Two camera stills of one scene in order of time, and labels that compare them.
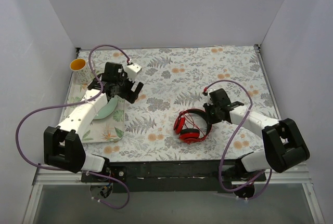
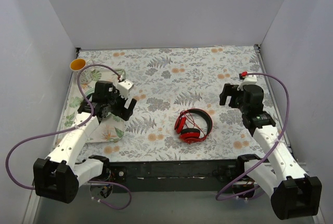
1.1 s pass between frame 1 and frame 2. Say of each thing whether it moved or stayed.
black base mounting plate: stayed
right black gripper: moved
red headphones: stayed
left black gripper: moved
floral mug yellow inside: stayed
